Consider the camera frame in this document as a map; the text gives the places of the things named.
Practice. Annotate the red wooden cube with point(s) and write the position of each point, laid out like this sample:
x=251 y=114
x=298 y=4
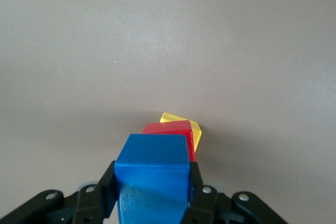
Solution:
x=170 y=128

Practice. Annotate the yellow wooden cube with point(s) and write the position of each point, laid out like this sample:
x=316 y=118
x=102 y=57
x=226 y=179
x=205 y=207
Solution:
x=197 y=132

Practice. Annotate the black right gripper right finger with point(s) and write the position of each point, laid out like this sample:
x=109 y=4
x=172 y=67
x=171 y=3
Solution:
x=207 y=203

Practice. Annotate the blue wooden cube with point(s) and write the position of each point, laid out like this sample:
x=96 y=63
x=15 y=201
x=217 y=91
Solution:
x=152 y=169

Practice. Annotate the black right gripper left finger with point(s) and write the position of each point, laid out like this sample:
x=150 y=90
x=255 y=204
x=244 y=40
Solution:
x=89 y=203

